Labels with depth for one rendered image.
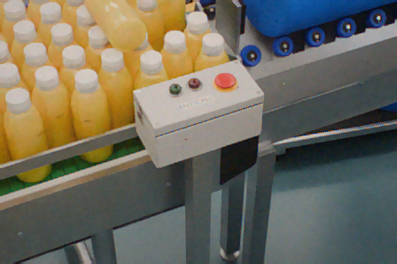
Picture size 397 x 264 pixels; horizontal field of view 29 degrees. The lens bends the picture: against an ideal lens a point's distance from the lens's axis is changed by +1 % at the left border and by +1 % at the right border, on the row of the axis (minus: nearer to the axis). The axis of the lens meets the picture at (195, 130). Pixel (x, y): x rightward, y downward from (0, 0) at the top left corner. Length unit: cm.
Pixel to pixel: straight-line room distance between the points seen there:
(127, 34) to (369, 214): 140
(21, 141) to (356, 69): 76
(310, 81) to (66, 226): 60
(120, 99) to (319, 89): 49
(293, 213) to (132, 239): 53
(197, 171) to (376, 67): 55
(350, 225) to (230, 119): 129
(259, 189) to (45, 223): 64
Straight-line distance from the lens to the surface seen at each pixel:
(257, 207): 200
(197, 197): 147
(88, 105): 137
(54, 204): 147
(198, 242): 159
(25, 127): 135
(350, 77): 174
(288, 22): 153
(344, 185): 265
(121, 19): 137
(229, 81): 131
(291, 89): 167
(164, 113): 127
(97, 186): 147
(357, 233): 253
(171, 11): 158
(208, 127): 130
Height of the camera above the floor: 199
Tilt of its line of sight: 46 degrees down
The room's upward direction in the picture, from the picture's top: straight up
